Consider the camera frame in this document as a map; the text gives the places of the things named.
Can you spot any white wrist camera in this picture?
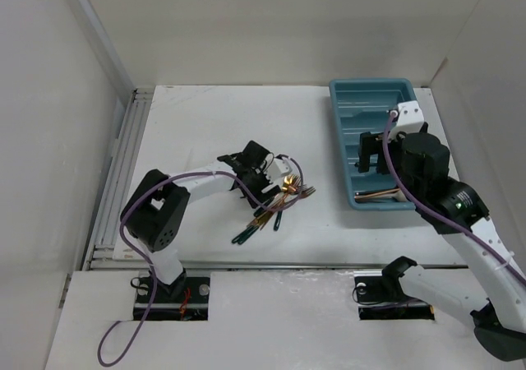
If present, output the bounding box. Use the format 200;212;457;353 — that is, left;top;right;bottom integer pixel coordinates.
388;100;425;141
265;158;293;181

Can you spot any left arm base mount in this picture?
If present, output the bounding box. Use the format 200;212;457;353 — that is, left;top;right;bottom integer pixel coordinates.
130;273;211;321

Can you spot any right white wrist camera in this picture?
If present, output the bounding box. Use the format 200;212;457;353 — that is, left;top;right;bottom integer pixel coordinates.
388;100;425;141

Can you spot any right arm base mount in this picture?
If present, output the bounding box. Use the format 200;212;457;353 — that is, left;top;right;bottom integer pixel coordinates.
352;257;435;321

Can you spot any aluminium rail frame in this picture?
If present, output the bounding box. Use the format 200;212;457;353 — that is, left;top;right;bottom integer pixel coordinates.
77;88;155;271

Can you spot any gold fork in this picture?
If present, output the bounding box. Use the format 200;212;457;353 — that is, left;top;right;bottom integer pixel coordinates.
247;174;300;229

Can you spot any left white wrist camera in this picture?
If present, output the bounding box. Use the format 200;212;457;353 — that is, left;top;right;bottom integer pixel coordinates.
265;158;293;181

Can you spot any copper spoon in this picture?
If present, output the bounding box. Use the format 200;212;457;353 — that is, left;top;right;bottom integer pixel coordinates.
354;188;399;201

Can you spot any copper fork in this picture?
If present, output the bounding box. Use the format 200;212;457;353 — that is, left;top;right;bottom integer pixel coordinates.
286;185;316;205

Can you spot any green loop handle utensil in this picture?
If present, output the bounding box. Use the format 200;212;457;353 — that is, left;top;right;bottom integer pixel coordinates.
231;225;259;245

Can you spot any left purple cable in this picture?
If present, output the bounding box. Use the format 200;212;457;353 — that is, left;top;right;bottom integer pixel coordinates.
97;154;304;366

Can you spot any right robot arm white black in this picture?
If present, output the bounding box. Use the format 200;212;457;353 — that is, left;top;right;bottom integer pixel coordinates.
354;132;525;362

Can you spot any blue plastic cutlery tray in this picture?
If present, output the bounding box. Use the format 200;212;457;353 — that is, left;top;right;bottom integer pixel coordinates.
330;78;417;211

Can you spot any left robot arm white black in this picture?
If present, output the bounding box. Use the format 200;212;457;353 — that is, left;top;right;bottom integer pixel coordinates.
120;141;292;302

